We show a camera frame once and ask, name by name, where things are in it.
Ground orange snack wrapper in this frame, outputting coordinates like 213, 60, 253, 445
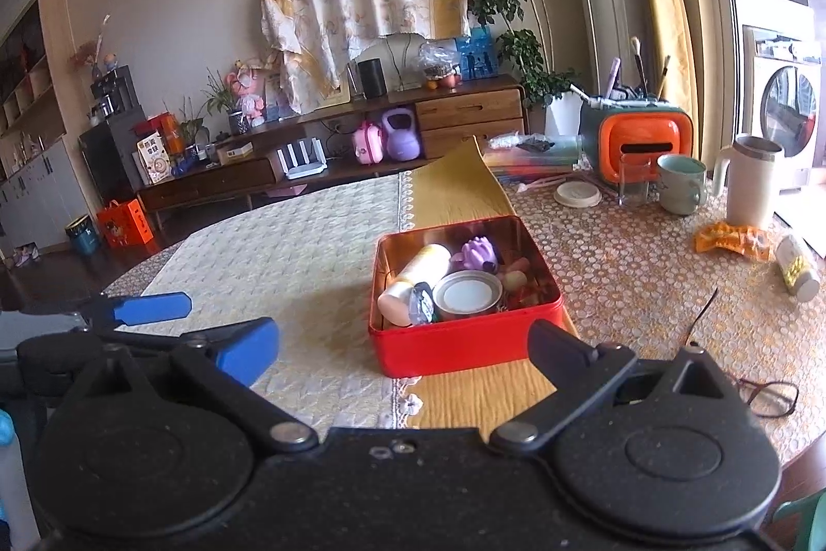
693, 221, 771, 261

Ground light green mug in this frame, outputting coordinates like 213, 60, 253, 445
657, 154, 707, 217

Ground white wifi router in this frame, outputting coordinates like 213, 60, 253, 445
276, 137, 328, 180

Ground purple kettlebell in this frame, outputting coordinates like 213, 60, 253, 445
382, 107, 421, 162

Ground blue gloved left hand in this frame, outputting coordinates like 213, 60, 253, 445
0, 410, 15, 446

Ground black mini fridge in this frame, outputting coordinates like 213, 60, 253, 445
78, 106, 146, 206

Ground brown tape roll tin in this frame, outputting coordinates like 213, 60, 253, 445
433, 270, 504, 320

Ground wooden tv cabinet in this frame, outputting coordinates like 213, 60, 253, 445
137, 75, 527, 223

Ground small clear blue-label box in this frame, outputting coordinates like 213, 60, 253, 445
407, 281, 438, 326

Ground cream quilted table cloth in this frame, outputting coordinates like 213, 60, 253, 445
107, 172, 421, 432

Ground cream steel tumbler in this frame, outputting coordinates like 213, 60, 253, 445
711, 133, 784, 228

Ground eyeglasses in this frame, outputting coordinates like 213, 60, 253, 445
683, 288, 801, 419

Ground teal bucket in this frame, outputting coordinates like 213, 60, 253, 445
65, 214, 101, 257

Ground snack box on cabinet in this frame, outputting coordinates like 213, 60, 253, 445
136, 131, 172, 186

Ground washing machine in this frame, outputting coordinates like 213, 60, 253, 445
736, 0, 822, 192

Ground pink toy backpack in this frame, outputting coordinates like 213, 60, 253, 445
352, 120, 384, 166

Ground purple flower toy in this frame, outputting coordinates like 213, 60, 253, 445
451, 237, 498, 274

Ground white round lid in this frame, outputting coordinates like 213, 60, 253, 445
553, 180, 602, 208

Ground orange gift box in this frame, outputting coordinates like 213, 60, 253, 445
97, 198, 154, 249

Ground orange green toaster holder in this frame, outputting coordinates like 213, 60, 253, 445
578, 99, 693, 186

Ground black speaker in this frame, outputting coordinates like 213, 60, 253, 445
357, 59, 386, 99

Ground small white yellow bottle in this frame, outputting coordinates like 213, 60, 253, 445
774, 233, 820, 304

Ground pink doll figure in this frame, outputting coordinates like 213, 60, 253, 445
224, 61, 266, 129

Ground red metal tin box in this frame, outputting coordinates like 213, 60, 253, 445
367, 215, 564, 377

